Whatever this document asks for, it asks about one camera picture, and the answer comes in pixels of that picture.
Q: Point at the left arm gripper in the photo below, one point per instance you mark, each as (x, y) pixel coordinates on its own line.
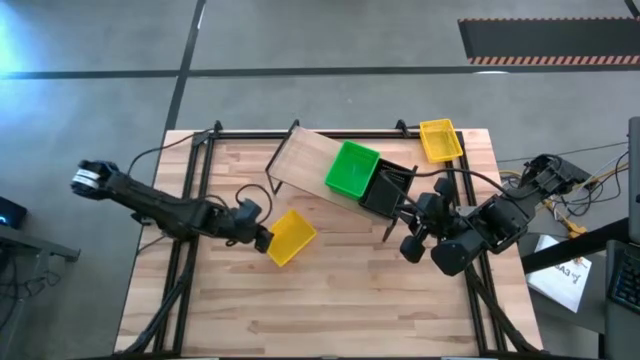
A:
(237, 231)

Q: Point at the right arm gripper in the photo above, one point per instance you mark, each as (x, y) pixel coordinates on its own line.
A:
(431, 214)

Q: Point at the yellow slotted plastic basket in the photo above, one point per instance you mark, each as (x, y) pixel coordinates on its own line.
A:
(292, 237)
(440, 142)

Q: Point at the black slotted plastic basket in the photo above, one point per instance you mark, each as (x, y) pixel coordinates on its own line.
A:
(401, 172)
(380, 195)

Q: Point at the green slotted plastic basket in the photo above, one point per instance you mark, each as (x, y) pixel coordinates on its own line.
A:
(342, 191)
(352, 165)

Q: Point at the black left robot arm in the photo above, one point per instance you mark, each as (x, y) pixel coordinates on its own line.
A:
(150, 205)

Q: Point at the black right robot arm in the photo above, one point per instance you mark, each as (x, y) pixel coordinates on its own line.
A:
(500, 220)

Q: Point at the wooden shelf with black legs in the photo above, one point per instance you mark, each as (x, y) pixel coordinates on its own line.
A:
(305, 160)

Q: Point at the white printed paper sheet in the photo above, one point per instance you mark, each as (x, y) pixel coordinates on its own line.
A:
(560, 280)

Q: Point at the black metal beam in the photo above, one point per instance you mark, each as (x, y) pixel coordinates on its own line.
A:
(575, 245)

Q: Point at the black hazard-striped floor mat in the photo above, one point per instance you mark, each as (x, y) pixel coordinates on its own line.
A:
(550, 40)

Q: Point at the grey metal stand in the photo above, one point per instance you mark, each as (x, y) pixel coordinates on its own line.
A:
(35, 245)

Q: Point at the black keyboard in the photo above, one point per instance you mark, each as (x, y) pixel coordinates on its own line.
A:
(627, 282)

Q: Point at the grey monitor edge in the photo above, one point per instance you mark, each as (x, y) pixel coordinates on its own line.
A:
(635, 175)

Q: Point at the grey desk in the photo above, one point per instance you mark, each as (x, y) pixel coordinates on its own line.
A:
(617, 330)

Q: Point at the black device with blue light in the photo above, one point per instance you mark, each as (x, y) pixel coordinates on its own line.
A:
(11, 212)

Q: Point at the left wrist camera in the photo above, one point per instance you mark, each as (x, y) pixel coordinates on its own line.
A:
(246, 210)

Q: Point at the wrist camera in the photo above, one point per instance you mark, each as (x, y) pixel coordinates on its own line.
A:
(246, 210)
(443, 187)

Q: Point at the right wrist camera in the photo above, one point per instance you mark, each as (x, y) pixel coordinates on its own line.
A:
(443, 187)

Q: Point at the black frame clamp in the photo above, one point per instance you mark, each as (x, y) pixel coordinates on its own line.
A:
(401, 126)
(217, 126)

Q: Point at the black metal table frame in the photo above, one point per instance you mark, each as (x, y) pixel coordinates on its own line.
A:
(250, 135)

